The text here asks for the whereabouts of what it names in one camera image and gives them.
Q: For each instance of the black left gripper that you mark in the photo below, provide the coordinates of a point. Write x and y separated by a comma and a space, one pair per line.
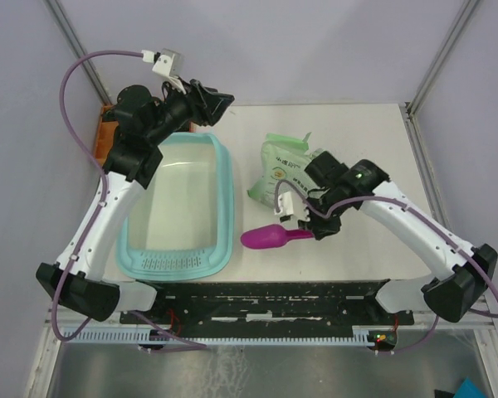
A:
207, 104

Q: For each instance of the orange compartment tray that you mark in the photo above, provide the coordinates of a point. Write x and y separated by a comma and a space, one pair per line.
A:
105, 133

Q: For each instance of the aluminium frame rail left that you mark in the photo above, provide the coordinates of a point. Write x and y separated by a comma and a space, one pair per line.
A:
59, 16

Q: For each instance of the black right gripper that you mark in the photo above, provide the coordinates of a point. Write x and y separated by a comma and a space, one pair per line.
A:
320, 230

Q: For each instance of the blue object bottom corner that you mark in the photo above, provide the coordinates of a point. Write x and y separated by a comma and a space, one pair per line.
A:
468, 389

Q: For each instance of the green cat litter bag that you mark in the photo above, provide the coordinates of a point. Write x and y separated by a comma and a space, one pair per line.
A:
283, 157

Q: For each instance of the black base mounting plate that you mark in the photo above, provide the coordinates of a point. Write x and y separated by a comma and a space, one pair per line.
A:
271, 310

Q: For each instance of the teal plastic litter box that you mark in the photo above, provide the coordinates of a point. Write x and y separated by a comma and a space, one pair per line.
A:
183, 226

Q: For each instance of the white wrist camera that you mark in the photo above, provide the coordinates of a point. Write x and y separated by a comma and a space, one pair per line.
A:
291, 206
166, 64

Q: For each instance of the magenta plastic litter scoop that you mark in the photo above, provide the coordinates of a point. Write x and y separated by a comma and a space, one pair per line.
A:
272, 236

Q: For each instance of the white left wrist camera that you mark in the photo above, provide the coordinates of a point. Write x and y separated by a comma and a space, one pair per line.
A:
166, 64

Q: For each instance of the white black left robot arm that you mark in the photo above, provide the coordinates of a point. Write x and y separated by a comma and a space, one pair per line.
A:
75, 279

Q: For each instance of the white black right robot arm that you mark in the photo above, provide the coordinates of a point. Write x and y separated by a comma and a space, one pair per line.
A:
458, 269

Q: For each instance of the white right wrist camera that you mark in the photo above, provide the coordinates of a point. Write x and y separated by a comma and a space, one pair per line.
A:
291, 206

